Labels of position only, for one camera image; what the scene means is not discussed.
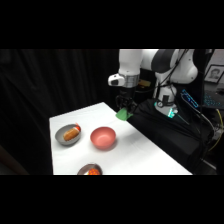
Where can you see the pink bowl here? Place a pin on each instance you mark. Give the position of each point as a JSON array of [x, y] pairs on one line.
[[103, 137]]

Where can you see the framed portrait picture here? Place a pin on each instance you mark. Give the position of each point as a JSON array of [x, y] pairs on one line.
[[214, 74]]

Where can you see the orange toy food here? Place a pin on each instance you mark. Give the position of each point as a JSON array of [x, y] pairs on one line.
[[94, 172]]

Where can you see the black curtain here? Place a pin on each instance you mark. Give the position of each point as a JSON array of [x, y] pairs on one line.
[[50, 83]]

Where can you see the toy hot dog bun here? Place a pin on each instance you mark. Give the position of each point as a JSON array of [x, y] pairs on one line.
[[70, 134]]

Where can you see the green light on base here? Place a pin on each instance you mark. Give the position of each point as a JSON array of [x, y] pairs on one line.
[[171, 113]]

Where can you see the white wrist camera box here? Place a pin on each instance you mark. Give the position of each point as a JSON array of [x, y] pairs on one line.
[[115, 80]]

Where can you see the blue lit device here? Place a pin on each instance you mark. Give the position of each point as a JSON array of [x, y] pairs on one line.
[[190, 98]]

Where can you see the grey bowl with hot dog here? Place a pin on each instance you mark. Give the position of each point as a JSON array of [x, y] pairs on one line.
[[60, 136]]

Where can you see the black covered robot stand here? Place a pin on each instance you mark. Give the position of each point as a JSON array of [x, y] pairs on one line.
[[173, 136]]

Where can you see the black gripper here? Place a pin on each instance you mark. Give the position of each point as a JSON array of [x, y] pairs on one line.
[[126, 95]]

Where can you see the small red toy piece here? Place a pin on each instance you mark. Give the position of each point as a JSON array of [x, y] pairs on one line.
[[77, 127]]

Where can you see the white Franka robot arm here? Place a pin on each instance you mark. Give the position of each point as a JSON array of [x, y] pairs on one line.
[[133, 63]]

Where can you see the grey bowl with orange toy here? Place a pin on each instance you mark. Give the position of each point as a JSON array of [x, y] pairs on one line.
[[84, 170]]

